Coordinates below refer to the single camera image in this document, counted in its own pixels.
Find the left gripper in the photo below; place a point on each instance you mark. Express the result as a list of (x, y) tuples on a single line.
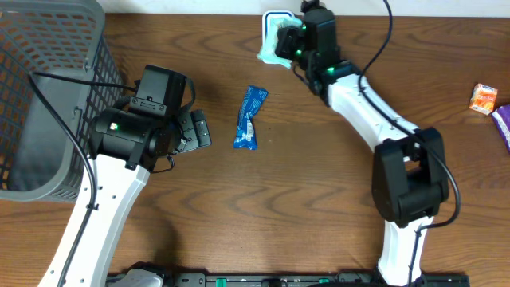
[(198, 130)]

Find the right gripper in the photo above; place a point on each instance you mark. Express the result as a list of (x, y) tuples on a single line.
[(287, 35)]

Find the teal white snack packet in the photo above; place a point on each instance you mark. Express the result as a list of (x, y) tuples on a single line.
[(267, 53)]

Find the blue snack wrapper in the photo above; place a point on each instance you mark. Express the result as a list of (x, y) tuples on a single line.
[(251, 104)]

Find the orange Kleenex tissue pack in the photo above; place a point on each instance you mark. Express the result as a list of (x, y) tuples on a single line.
[(483, 99)]

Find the red purple snack bag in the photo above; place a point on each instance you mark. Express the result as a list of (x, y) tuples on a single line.
[(501, 119)]

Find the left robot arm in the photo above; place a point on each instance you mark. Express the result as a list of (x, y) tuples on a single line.
[(125, 143)]

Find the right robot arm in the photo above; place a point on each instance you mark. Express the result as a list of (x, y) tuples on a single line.
[(409, 177)]

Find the grey plastic mesh basket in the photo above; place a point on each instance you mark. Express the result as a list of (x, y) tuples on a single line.
[(60, 46)]

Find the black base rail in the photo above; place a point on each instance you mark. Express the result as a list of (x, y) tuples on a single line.
[(202, 280)]

